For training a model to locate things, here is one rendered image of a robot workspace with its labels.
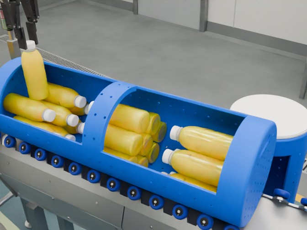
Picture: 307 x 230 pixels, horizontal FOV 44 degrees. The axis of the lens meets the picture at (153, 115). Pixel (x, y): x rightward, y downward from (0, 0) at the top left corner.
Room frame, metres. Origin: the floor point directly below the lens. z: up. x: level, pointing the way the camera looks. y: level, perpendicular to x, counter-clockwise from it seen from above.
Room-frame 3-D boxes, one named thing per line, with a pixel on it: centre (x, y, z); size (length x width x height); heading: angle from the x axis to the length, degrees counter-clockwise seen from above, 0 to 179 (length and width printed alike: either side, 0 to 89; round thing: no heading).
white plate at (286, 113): (1.12, -0.41, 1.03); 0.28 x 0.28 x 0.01
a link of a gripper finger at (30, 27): (1.16, 0.37, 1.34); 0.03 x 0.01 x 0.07; 59
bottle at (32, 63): (1.14, 0.38, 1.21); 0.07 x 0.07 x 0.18
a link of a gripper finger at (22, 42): (1.12, 0.40, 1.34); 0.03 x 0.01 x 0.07; 59
